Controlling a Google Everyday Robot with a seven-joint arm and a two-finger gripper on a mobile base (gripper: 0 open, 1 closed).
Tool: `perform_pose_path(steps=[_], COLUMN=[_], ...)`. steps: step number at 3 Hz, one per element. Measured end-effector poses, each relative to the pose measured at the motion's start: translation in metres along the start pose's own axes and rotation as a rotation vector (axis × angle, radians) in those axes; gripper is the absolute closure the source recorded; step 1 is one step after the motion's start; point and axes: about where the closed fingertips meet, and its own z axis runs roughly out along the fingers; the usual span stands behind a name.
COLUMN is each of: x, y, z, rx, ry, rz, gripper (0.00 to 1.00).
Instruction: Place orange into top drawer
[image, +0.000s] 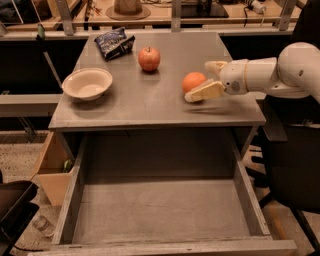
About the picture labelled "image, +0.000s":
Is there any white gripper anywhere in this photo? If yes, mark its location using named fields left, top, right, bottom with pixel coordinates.
left=184, top=59, right=248, bottom=102

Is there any orange fruit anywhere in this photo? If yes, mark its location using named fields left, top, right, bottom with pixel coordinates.
left=181, top=72, right=206, bottom=93

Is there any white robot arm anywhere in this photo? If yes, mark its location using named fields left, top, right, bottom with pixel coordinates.
left=185, top=42, right=320, bottom=103

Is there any grey cabinet with top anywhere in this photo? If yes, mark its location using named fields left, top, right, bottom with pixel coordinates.
left=49, top=31, right=265, bottom=151

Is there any open grey top drawer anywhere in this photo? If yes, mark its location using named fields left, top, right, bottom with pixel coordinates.
left=31, top=130, right=296, bottom=256

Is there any red apple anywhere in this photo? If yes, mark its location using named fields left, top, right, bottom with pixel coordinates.
left=138, top=47, right=161, bottom=72

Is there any blue chip bag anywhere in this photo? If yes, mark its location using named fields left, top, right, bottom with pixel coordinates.
left=94, top=27, right=135, bottom=61

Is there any tan hat on shelf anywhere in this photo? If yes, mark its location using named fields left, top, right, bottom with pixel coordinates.
left=106, top=0, right=151, bottom=21

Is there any black office chair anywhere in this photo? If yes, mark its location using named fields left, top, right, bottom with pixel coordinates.
left=246, top=0, right=320, bottom=254

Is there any white bowl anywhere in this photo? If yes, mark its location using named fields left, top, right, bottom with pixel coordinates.
left=62, top=68, right=113, bottom=101

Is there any wooden box on floor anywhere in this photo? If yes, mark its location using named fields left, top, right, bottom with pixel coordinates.
left=33, top=132, right=73, bottom=206

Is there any wooden shelf with rails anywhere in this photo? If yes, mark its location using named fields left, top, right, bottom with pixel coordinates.
left=0, top=0, right=307, bottom=37

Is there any black chair at left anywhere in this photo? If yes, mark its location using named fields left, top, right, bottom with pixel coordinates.
left=0, top=171, right=39, bottom=256

